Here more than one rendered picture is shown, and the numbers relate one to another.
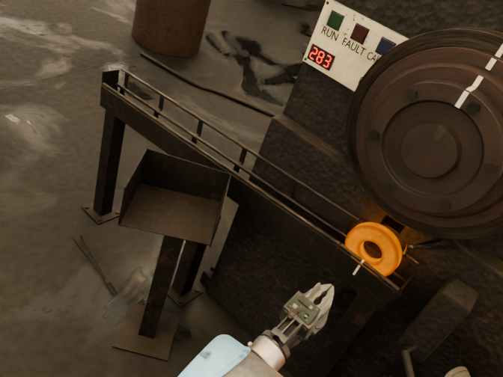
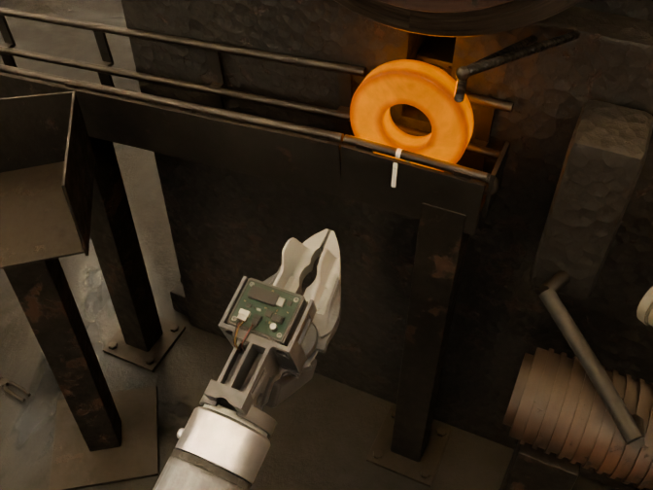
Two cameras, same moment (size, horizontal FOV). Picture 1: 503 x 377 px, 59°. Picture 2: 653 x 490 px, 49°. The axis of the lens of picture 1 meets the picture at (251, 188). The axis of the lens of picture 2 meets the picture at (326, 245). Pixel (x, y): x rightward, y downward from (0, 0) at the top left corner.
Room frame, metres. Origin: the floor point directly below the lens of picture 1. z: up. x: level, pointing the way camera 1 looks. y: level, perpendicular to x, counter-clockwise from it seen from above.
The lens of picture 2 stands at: (0.25, -0.22, 1.27)
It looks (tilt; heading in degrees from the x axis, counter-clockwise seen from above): 45 degrees down; 357
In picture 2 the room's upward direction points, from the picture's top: straight up
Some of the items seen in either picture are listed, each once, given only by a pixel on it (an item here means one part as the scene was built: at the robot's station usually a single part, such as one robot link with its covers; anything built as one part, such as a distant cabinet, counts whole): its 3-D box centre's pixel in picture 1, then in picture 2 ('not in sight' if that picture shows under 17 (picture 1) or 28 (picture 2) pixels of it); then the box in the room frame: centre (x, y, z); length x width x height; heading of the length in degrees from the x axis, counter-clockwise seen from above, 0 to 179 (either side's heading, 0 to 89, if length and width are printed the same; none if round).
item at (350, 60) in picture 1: (352, 51); not in sight; (1.24, -0.12, 1.15); 0.26 x 0.02 x 0.18; 62
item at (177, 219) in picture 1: (159, 265); (43, 324); (1.00, 0.19, 0.36); 0.26 x 0.20 x 0.72; 97
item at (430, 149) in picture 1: (432, 148); not in sight; (0.90, -0.32, 1.11); 0.28 x 0.06 x 0.28; 62
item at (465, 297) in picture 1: (436, 319); (587, 203); (0.89, -0.58, 0.68); 0.11 x 0.08 x 0.24; 152
